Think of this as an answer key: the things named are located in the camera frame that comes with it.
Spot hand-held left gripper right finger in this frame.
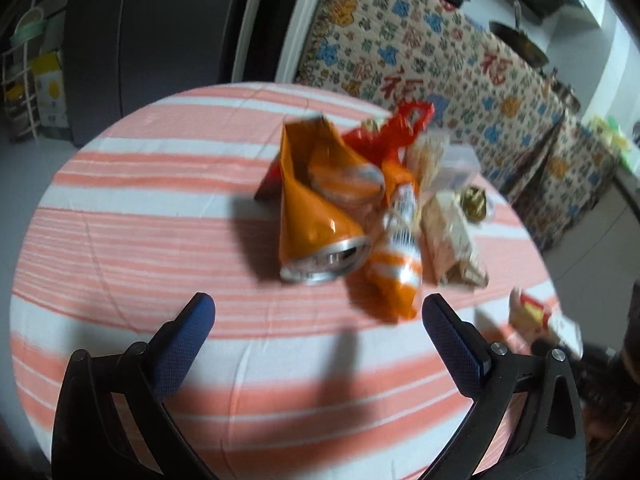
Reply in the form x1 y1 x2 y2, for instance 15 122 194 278
417 294 588 480

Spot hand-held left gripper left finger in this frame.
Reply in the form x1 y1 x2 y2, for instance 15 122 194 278
52 291 221 480

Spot long beige food wrapper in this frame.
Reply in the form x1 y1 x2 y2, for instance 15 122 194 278
422 191 490 289

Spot orange striped snack wrapper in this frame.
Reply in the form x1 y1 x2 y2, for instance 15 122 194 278
364 162 425 323

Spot large orange snack bag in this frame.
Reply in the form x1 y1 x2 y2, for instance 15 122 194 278
277 115 386 286

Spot red plastic bag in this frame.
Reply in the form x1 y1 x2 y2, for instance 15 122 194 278
342 101 435 168

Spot white packet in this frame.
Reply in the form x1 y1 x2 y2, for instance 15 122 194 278
549 314 585 358

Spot red and yellow packet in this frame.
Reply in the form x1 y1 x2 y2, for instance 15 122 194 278
509 287 553 343

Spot pink striped tablecloth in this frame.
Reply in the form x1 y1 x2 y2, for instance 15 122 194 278
9 81 561 480

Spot yellow foil snack wrapper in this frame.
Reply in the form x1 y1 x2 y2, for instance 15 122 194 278
460 186 493 223

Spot dark red packet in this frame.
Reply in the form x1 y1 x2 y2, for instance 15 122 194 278
254 156 284 202

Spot clear plastic box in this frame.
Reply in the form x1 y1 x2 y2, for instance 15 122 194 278
434 144 481 192

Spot translucent snack bag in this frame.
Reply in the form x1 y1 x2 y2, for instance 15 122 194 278
406 130 451 192

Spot green plastic items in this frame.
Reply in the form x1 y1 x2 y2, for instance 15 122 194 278
585 115 628 151

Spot yellow and white box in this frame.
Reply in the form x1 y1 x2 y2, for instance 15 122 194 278
30 52 68 126

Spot white shelf rack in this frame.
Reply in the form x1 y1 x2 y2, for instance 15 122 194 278
0 0 71 143

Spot printed blanket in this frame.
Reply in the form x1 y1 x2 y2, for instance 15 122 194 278
295 0 621 253

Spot dark refrigerator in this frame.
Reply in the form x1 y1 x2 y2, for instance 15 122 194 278
65 0 261 148

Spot black wok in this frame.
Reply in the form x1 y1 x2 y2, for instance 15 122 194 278
487 0 551 68

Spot pale green basin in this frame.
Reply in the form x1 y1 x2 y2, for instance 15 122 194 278
10 7 52 46

